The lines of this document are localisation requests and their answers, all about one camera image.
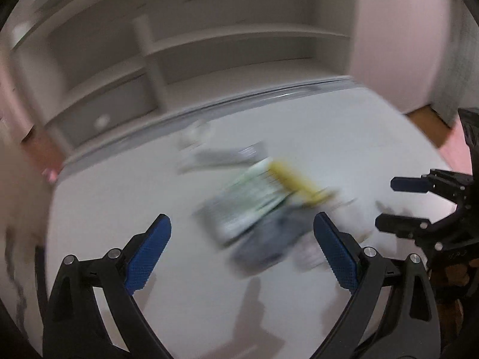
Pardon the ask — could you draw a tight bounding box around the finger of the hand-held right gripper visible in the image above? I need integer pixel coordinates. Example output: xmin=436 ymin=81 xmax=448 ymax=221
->
xmin=375 ymin=212 xmax=464 ymax=241
xmin=390 ymin=168 xmax=474 ymax=206

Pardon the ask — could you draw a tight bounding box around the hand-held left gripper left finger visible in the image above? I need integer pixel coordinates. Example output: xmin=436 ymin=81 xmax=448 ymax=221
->
xmin=42 ymin=213 xmax=173 ymax=359

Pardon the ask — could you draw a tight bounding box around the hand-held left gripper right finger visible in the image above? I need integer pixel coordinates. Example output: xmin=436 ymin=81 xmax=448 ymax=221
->
xmin=313 ymin=211 xmax=440 ymax=359

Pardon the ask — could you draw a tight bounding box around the silver foil bag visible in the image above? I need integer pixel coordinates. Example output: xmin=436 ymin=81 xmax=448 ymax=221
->
xmin=230 ymin=206 xmax=326 ymax=277

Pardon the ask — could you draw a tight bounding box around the yellow green drink carton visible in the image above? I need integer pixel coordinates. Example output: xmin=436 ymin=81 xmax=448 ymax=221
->
xmin=195 ymin=159 xmax=337 ymax=249

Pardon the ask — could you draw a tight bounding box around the pink cloth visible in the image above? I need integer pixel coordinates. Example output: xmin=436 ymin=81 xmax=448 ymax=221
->
xmin=438 ymin=125 xmax=474 ymax=174

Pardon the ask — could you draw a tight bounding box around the grey flat wrapper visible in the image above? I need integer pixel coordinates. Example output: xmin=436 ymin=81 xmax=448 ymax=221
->
xmin=176 ymin=141 xmax=268 ymax=174

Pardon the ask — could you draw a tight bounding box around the grey drawer with white knob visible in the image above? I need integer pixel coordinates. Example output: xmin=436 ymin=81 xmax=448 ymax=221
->
xmin=47 ymin=73 xmax=158 ymax=154

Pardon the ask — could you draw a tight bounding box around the grey white desk hutch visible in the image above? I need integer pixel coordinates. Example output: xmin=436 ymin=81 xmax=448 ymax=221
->
xmin=7 ymin=0 xmax=360 ymax=158

